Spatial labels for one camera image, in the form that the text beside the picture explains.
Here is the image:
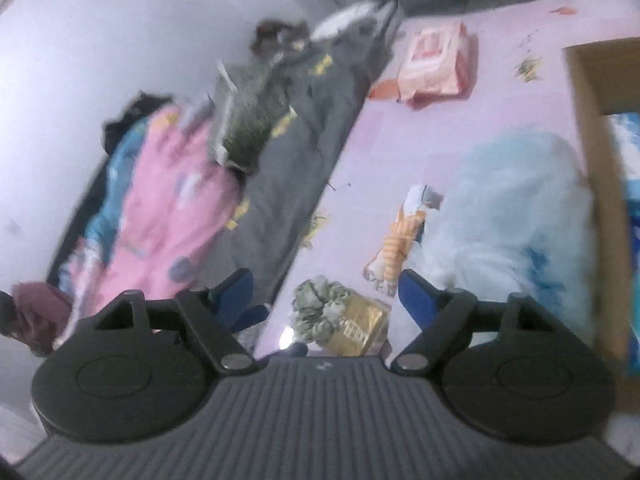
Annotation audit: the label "pink wet wipes pack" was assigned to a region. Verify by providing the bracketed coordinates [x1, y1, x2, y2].
[396, 21, 477, 107]

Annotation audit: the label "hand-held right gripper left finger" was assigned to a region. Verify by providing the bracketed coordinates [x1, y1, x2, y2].
[87, 267, 269, 375]

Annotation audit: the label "dark red cloth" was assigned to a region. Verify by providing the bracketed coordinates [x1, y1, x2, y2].
[9, 282, 74, 357]

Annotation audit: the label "green patterned pillow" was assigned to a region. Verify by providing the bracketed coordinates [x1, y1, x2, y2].
[209, 60, 297, 175]

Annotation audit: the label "black cloth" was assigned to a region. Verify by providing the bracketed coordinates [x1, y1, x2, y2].
[102, 91, 172, 155]

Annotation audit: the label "grey blanket yellow prints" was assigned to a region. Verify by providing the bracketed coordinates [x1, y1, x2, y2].
[50, 10, 402, 351]

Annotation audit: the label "white plastic bag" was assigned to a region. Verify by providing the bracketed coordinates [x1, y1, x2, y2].
[414, 132, 601, 356]

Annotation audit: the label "brown cardboard box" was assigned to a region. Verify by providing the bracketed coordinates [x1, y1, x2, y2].
[564, 37, 640, 411]

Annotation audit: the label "gold foil packet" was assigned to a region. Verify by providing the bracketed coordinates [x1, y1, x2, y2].
[325, 292, 392, 357]

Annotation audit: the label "pink garment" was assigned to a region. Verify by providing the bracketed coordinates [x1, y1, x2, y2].
[55, 105, 242, 322]

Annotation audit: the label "orange striped plush toy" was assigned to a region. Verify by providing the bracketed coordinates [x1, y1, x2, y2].
[364, 185, 444, 294]

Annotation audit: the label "dark brown object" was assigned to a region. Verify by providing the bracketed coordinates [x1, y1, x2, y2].
[250, 19, 312, 57]

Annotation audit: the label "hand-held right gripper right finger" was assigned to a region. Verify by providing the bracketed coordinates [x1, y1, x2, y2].
[390, 268, 568, 373]

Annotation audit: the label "green fabric scrunchie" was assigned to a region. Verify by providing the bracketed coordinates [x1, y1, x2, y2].
[292, 276, 354, 344]

